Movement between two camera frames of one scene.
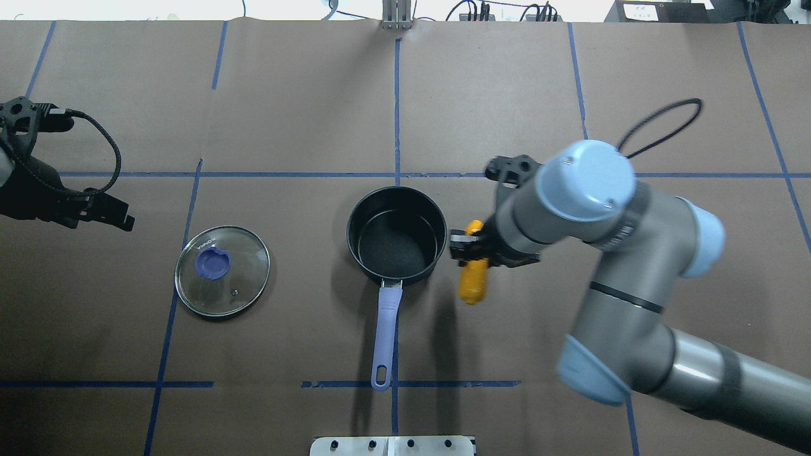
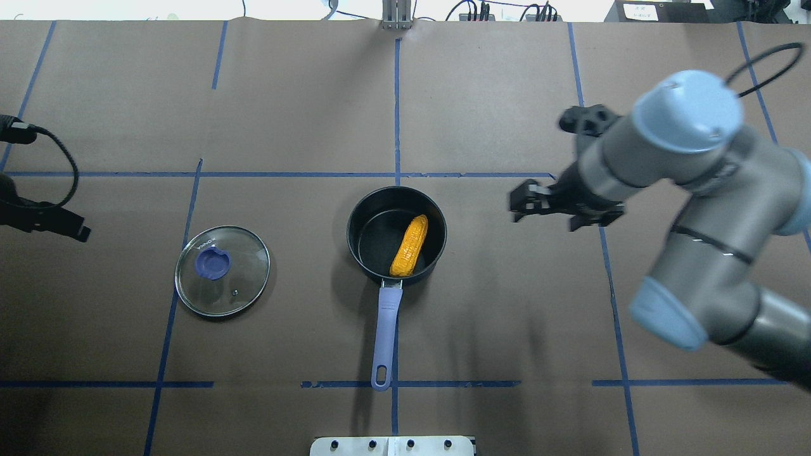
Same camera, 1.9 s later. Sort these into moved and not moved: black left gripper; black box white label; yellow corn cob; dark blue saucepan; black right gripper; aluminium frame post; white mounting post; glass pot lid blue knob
Moved: black left gripper; black right gripper; yellow corn cob
Not moved: black box white label; glass pot lid blue knob; aluminium frame post; dark blue saucepan; white mounting post
